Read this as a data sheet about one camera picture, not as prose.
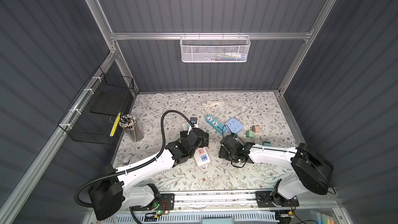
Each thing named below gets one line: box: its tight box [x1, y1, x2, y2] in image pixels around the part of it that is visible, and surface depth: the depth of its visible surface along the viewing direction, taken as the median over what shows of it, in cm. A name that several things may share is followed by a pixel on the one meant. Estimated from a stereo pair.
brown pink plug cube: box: [251, 124, 261, 134], surface depth 100 cm
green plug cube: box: [245, 130, 255, 138], surface depth 98 cm
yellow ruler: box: [109, 112, 121, 137], surface depth 71 cm
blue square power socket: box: [225, 118, 244, 134], surface depth 101 cm
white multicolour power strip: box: [193, 146, 211, 167], surface depth 86 cm
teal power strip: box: [205, 114, 227, 135], surface depth 103 cm
